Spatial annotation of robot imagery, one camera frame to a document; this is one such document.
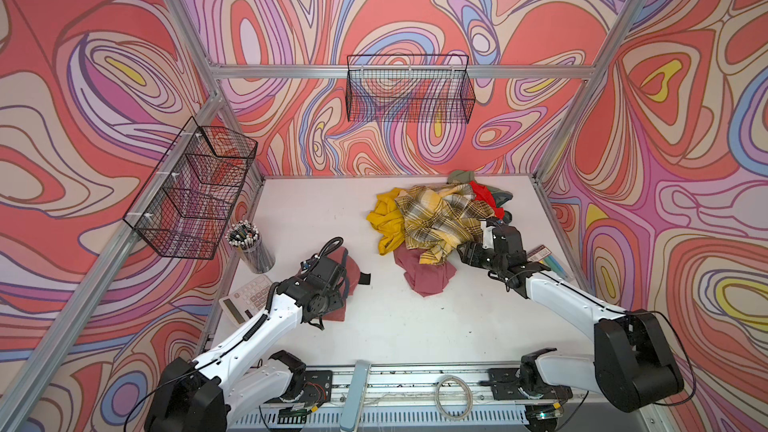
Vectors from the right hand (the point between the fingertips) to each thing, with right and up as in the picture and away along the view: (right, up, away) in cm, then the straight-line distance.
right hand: (468, 254), depth 90 cm
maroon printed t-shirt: (-36, -8, -3) cm, 37 cm away
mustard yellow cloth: (-24, +10, +10) cm, 28 cm away
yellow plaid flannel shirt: (-9, +11, +1) cm, 14 cm away
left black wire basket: (-79, +16, -9) cm, 81 cm away
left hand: (-40, -12, -6) cm, 42 cm away
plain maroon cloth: (-13, -8, -1) cm, 15 cm away
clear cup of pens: (-65, +6, -7) cm, 66 cm away
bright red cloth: (+9, +19, +15) cm, 26 cm away
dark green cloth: (+17, +18, +18) cm, 31 cm away
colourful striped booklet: (+26, -1, +6) cm, 27 cm away
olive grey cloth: (+5, +27, +28) cm, 39 cm away
